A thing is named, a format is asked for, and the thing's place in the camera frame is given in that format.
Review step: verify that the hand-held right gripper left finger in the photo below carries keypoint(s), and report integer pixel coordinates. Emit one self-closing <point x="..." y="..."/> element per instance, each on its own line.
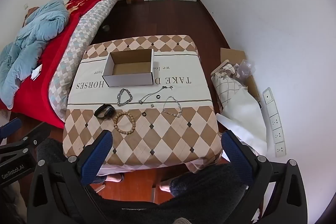
<point x="97" y="158"/>

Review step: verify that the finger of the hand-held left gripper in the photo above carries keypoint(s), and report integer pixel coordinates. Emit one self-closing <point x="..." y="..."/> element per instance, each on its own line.
<point x="10" y="127"/>
<point x="38" y="133"/>

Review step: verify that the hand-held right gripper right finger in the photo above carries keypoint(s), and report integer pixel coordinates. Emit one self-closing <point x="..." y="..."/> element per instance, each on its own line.
<point x="236" y="158"/>

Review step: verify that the black fitness band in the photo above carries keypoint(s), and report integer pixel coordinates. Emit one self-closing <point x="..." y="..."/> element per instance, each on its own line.
<point x="106" y="113"/>

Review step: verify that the white cardboard box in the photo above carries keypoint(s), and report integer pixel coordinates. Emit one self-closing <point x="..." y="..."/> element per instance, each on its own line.
<point x="126" y="81"/>

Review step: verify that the person's right leg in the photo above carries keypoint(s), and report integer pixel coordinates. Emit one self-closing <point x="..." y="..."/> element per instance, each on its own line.
<point x="204" y="184"/>

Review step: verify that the white power strip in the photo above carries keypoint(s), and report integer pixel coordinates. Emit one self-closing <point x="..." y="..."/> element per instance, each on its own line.
<point x="274" y="121"/>

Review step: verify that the white paper piece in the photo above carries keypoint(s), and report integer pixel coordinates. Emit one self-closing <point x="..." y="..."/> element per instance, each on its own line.
<point x="36" y="72"/>

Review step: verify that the checkered printed tablecloth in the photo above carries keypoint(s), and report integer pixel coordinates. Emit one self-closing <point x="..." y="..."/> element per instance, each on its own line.
<point x="168" y="140"/>

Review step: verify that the cream floral cloth bag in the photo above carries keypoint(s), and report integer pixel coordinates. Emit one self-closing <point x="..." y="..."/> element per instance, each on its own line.
<point x="225" y="85"/>

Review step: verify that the clear plastic wrap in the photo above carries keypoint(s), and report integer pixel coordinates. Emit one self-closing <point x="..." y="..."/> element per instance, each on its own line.
<point x="245" y="67"/>

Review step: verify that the light blue quilt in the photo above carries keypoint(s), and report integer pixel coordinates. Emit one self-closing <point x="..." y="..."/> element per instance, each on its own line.
<point x="39" y="29"/>

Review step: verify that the flat brown cardboard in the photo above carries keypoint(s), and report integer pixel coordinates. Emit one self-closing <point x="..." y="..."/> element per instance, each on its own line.
<point x="233" y="54"/>

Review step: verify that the small grey floor object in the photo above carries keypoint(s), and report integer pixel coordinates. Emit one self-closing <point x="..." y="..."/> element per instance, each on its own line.
<point x="106" y="27"/>

